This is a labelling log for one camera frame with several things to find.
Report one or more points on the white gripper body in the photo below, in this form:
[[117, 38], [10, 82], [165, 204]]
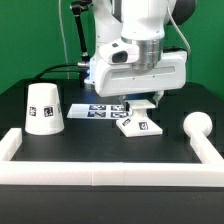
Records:
[[116, 75]]

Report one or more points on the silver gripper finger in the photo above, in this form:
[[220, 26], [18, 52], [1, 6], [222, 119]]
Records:
[[158, 96], [124, 103]]

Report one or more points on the white lamp base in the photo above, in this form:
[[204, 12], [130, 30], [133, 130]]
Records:
[[138, 123]]

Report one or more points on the white lamp bulb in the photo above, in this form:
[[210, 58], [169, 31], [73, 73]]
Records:
[[197, 122]]

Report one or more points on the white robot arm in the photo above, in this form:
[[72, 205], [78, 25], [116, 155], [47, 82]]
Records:
[[141, 23]]

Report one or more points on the white lamp shade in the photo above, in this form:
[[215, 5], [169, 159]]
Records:
[[43, 114]]

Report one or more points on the white marker sheet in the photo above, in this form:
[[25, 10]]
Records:
[[96, 111]]

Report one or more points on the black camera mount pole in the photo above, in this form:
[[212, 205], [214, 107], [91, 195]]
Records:
[[78, 7]]

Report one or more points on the white fence frame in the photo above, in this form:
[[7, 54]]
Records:
[[208, 173]]

